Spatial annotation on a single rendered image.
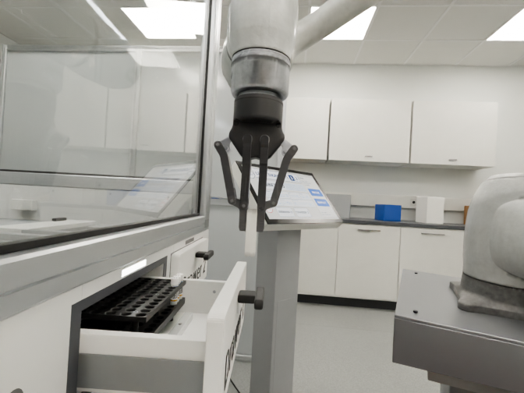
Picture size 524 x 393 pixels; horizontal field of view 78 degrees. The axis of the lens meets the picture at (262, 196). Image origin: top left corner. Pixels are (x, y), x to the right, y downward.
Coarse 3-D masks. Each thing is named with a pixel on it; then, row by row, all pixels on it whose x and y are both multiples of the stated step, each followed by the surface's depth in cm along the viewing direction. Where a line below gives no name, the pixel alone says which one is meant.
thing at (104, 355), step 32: (192, 288) 58; (192, 320) 54; (96, 352) 34; (128, 352) 34; (160, 352) 34; (192, 352) 33; (96, 384) 33; (128, 384) 33; (160, 384) 33; (192, 384) 33
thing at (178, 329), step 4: (188, 312) 54; (184, 316) 53; (188, 316) 53; (192, 316) 54; (180, 320) 50; (184, 320) 51; (188, 320) 51; (176, 324) 49; (180, 324) 49; (184, 324) 49; (188, 324) 51; (172, 328) 47; (176, 328) 47; (180, 328) 47; (184, 328) 49; (172, 332) 46; (176, 332) 46; (180, 332) 47
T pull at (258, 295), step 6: (258, 288) 48; (240, 294) 45; (246, 294) 45; (252, 294) 45; (258, 294) 45; (240, 300) 44; (246, 300) 44; (252, 300) 44; (258, 300) 42; (258, 306) 42
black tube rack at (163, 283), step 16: (128, 288) 49; (144, 288) 49; (160, 288) 51; (96, 304) 42; (112, 304) 42; (128, 304) 41; (144, 304) 42; (176, 304) 51; (96, 320) 43; (112, 320) 43; (128, 320) 37; (160, 320) 44
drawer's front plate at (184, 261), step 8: (200, 240) 86; (184, 248) 71; (192, 248) 73; (200, 248) 82; (176, 256) 64; (184, 256) 67; (192, 256) 74; (176, 264) 63; (184, 264) 67; (192, 264) 74; (200, 264) 84; (176, 272) 63; (184, 272) 67; (192, 272) 74; (200, 272) 84
